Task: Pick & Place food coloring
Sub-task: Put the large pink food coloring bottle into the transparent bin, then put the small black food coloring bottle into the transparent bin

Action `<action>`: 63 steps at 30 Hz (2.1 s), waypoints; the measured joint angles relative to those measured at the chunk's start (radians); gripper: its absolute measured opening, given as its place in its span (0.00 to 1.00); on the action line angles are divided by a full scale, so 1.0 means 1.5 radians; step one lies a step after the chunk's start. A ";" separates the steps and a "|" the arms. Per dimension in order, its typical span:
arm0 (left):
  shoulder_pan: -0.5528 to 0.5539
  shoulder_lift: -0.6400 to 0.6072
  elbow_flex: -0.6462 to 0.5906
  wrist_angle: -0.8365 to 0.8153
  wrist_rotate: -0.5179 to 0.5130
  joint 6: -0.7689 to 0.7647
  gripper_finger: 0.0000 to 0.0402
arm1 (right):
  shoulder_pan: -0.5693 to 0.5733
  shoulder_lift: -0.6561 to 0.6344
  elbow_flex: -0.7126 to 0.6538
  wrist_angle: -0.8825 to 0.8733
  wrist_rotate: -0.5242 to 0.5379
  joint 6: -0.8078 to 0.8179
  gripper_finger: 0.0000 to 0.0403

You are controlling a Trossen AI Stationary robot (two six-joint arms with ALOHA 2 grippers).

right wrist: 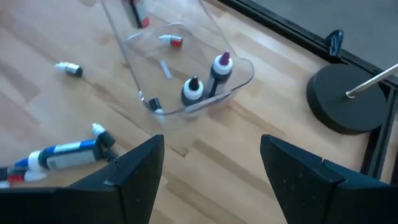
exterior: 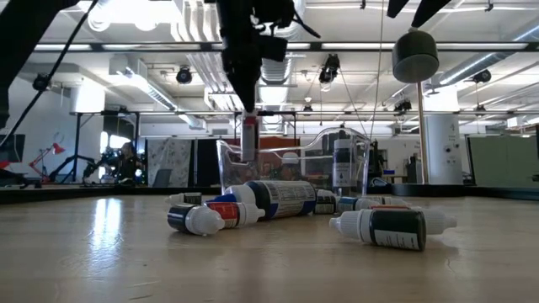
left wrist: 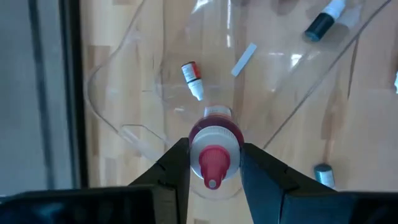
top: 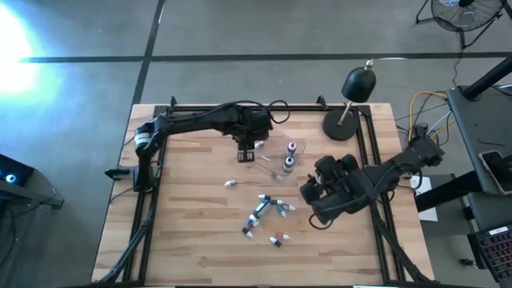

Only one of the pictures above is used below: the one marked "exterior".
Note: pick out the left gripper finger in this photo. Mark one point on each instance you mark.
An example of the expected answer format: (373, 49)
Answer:
(244, 84)

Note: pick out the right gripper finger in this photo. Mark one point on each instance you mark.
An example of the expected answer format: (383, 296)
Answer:
(427, 10)
(396, 6)

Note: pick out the large red food coloring bottle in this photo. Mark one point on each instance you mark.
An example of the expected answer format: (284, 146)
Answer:
(249, 143)

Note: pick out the large blue food coloring bottle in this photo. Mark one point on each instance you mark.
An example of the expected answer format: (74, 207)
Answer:
(286, 198)

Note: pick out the small black food coloring bottle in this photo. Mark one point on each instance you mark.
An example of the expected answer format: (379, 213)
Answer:
(325, 204)
(191, 198)
(198, 219)
(396, 229)

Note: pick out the large black food coloring bottle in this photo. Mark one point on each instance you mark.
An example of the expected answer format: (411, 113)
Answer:
(342, 168)

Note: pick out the clear plastic bin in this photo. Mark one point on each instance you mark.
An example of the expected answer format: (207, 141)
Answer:
(358, 177)

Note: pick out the small blue food coloring bottle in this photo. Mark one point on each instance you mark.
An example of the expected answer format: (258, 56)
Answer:
(348, 204)

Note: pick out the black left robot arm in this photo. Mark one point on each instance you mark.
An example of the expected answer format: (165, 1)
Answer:
(25, 42)

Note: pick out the black brass-stem desk lamp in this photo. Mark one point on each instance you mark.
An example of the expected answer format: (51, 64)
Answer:
(414, 54)

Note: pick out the black ceiling spotlight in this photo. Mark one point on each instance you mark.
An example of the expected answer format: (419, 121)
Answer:
(184, 75)
(482, 76)
(329, 68)
(402, 105)
(41, 82)

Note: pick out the black horizontal ceiling bar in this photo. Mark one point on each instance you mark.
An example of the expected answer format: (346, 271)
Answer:
(316, 46)

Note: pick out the marbled partition panel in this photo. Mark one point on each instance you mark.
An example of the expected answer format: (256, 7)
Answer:
(168, 162)

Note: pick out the white building column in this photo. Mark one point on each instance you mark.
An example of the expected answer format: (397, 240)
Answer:
(442, 143)

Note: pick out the person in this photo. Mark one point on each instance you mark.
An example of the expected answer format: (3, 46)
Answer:
(127, 164)

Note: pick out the grey-green partition panel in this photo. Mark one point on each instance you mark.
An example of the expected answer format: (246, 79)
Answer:
(501, 162)

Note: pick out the red desk lamp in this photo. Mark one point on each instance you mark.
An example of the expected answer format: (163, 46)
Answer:
(59, 148)

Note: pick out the silver ventilation duct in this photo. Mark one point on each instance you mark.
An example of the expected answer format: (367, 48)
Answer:
(275, 71)

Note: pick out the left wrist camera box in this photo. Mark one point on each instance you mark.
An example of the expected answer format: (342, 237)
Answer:
(273, 48)

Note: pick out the dark wall screen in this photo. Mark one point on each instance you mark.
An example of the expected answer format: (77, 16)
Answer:
(12, 148)

